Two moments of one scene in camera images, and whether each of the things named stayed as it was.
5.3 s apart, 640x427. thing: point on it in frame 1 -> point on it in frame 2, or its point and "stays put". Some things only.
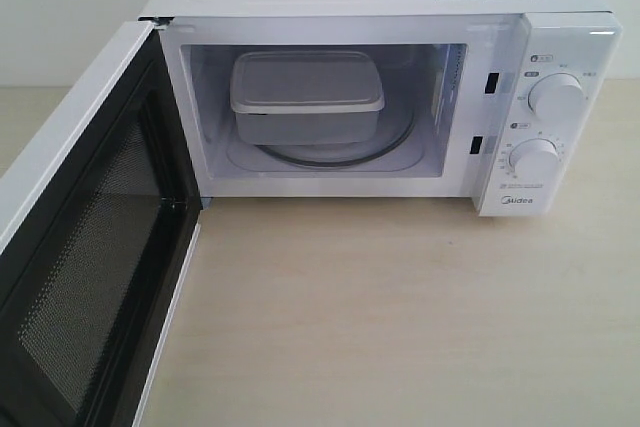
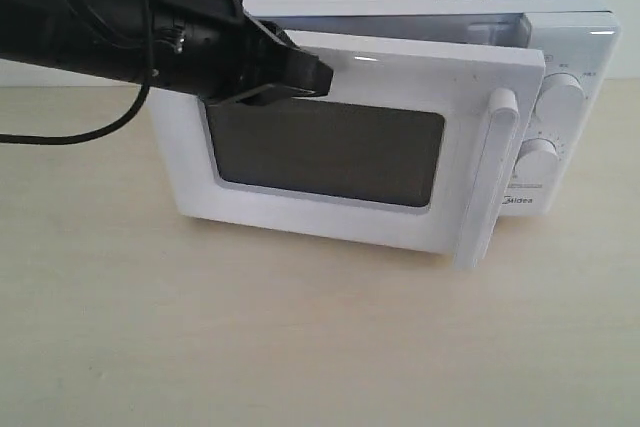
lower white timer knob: [534, 161] stays put
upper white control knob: [557, 98] stays put
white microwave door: [95, 253] -> [414, 142]
